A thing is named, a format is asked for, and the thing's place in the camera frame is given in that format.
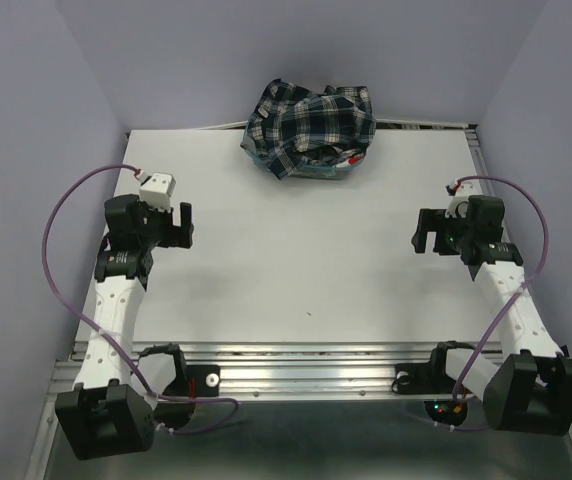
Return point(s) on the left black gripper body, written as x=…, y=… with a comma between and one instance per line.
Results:
x=156, y=231

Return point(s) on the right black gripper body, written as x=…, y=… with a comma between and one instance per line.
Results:
x=454, y=234

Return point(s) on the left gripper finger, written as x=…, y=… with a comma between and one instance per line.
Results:
x=184, y=236
x=186, y=215

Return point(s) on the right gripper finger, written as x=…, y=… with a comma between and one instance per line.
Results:
x=419, y=240
x=428, y=220

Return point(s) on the navy plaid skirt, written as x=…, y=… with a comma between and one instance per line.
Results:
x=291, y=125

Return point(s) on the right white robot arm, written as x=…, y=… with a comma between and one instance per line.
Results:
x=531, y=390

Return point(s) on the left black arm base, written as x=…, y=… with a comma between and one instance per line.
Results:
x=199, y=381

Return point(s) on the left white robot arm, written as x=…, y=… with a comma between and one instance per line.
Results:
x=110, y=410

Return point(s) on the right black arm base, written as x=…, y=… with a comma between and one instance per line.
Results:
x=417, y=379

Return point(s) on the red floral white skirt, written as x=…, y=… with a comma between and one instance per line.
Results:
x=350, y=161

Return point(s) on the teal laundry basket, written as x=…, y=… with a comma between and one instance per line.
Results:
x=322, y=171

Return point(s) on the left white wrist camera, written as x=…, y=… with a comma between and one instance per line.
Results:
x=156, y=190

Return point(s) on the aluminium frame rail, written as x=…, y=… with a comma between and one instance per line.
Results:
x=290, y=372

